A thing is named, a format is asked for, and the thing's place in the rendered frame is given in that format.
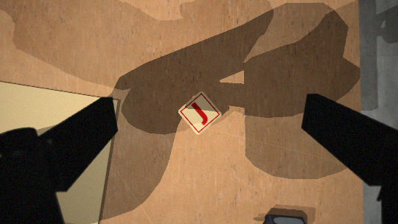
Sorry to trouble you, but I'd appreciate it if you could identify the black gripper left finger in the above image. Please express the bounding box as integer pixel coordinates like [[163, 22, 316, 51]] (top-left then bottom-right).
[[0, 97, 118, 224]]

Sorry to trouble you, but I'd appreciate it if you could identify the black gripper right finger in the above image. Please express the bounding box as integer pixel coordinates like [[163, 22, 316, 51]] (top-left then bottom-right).
[[301, 94, 398, 224]]

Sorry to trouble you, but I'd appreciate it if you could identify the cream wooden toy block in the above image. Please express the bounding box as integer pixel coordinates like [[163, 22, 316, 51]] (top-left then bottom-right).
[[178, 91, 222, 135]]

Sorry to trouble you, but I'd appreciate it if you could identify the beige square mat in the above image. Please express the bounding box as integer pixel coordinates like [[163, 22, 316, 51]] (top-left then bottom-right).
[[0, 82, 113, 224]]

